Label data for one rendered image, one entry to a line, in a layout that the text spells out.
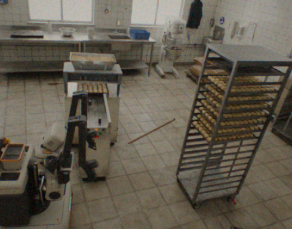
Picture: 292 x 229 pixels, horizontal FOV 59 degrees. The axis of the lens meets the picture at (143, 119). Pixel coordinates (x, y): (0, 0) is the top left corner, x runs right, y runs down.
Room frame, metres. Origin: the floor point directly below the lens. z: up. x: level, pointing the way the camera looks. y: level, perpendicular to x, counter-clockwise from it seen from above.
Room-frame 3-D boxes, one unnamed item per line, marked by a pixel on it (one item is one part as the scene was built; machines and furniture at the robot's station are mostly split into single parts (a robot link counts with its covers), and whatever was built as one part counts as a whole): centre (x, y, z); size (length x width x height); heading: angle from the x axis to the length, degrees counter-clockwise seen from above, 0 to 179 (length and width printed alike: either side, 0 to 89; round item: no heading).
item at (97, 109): (2.69, 0.60, 0.45); 0.70 x 0.34 x 0.90; 16
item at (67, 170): (1.76, 0.66, 0.77); 0.28 x 0.16 x 0.22; 13
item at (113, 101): (3.63, 0.87, 0.42); 1.28 x 0.72 x 0.84; 16
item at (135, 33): (6.34, 0.36, 0.95); 0.40 x 0.30 x 0.14; 119
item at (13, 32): (5.24, 2.58, 0.93); 0.60 x 0.40 x 0.01; 117
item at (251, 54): (2.46, -0.89, 0.93); 0.64 x 0.51 x 1.78; 113
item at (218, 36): (7.16, -1.56, 0.93); 0.99 x 0.38 x 1.09; 26
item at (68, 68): (3.17, 0.74, 1.01); 0.72 x 0.33 x 0.34; 106
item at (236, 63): (2.14, -0.70, 0.97); 0.03 x 0.03 x 1.70; 23
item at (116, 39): (5.72, 1.64, 0.61); 3.40 x 0.70 x 1.22; 116
